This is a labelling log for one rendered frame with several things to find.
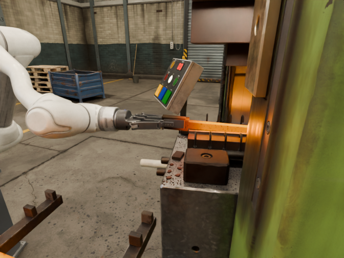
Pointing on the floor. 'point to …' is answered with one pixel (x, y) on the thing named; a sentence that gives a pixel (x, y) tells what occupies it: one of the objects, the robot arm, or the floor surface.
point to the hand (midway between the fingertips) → (174, 122)
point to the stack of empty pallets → (40, 84)
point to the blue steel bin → (77, 84)
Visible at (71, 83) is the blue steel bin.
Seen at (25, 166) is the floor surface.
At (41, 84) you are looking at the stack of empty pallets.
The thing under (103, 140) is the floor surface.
